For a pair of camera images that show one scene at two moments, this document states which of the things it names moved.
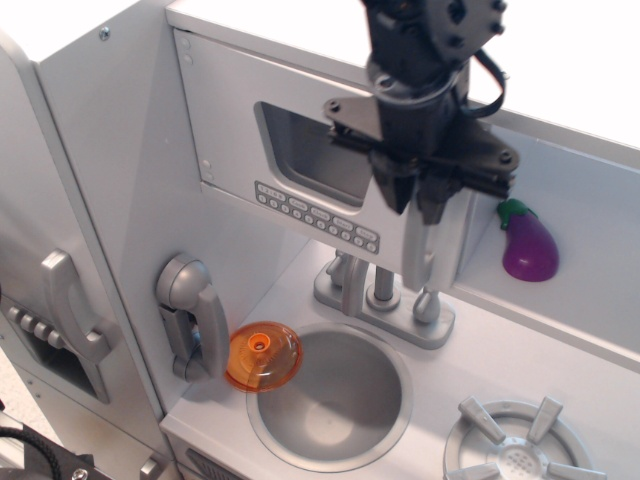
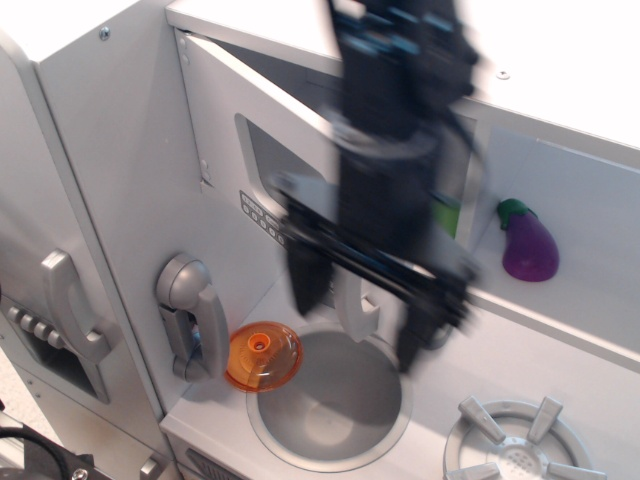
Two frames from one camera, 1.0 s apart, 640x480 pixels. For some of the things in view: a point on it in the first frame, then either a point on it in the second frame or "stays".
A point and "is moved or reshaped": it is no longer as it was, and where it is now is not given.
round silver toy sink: (346, 409) stays
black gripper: (435, 143) to (388, 195)
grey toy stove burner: (517, 440) stays
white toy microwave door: (259, 115) is moved or reshaped
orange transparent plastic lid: (262, 357) stays
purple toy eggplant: (531, 253) stays
